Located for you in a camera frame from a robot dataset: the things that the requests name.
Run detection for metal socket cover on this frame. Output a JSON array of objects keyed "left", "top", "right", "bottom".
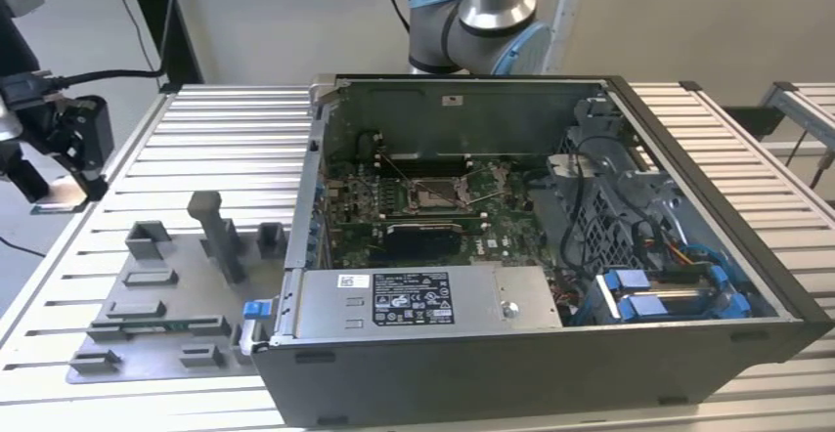
[{"left": 457, "top": 161, "right": 517, "bottom": 204}]

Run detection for aluminium side table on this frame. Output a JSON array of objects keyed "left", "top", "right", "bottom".
[{"left": 759, "top": 79, "right": 835, "bottom": 159}]

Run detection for CPU socket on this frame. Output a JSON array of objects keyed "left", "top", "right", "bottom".
[{"left": 407, "top": 177, "right": 465, "bottom": 214}]

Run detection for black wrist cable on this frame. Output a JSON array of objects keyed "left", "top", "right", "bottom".
[{"left": 37, "top": 0, "right": 181, "bottom": 92}]

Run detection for silver power supply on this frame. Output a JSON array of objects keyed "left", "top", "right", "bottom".
[{"left": 285, "top": 265, "right": 567, "bottom": 341}]

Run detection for green RAM stick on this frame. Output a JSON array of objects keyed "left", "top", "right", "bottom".
[{"left": 89, "top": 321, "right": 223, "bottom": 334}]

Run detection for hard disk in blue carrier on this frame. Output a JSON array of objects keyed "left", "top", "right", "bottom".
[
  {"left": 612, "top": 290, "right": 752, "bottom": 324},
  {"left": 596, "top": 265, "right": 734, "bottom": 297}
]

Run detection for white upright pole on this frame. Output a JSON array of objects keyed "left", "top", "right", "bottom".
[{"left": 544, "top": 0, "right": 588, "bottom": 77}]

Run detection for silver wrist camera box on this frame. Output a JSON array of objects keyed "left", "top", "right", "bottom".
[{"left": 0, "top": 99, "right": 25, "bottom": 143}]

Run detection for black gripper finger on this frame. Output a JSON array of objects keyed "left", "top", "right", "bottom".
[
  {"left": 69, "top": 94, "right": 116, "bottom": 202},
  {"left": 0, "top": 142, "right": 51, "bottom": 204}
]

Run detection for grey parts rack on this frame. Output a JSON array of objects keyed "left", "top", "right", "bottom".
[{"left": 63, "top": 190, "right": 293, "bottom": 384}]

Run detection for black power supply label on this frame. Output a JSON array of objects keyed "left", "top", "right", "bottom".
[{"left": 369, "top": 270, "right": 455, "bottom": 326}]

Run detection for black graphics card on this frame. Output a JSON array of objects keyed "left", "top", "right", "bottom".
[{"left": 379, "top": 221, "right": 465, "bottom": 263}]

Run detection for dark grey PC case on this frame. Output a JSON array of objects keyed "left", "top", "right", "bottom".
[{"left": 251, "top": 72, "right": 835, "bottom": 428}]

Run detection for blue case latch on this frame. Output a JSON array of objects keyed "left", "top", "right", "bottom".
[{"left": 239, "top": 299, "right": 272, "bottom": 322}]

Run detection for black frame post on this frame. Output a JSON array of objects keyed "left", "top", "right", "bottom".
[{"left": 121, "top": 0, "right": 205, "bottom": 86}]

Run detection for blue wire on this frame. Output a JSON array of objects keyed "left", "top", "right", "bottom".
[{"left": 678, "top": 240, "right": 743, "bottom": 286}]

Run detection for black RAM slots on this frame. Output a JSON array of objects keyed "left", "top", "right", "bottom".
[{"left": 384, "top": 152, "right": 472, "bottom": 179}]

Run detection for thin wire locking lever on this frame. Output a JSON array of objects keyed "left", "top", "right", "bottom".
[{"left": 381, "top": 152, "right": 457, "bottom": 196}]

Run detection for black wire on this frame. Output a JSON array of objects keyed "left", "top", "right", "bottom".
[{"left": 559, "top": 133, "right": 654, "bottom": 277}]

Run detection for silver CPU plate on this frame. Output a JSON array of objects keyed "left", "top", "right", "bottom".
[{"left": 31, "top": 182, "right": 89, "bottom": 215}]

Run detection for grey metal drive cage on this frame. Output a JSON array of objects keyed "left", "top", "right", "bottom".
[{"left": 527, "top": 98, "right": 694, "bottom": 278}]

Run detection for green motherboard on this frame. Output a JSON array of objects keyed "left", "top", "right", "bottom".
[{"left": 323, "top": 157, "right": 564, "bottom": 271}]

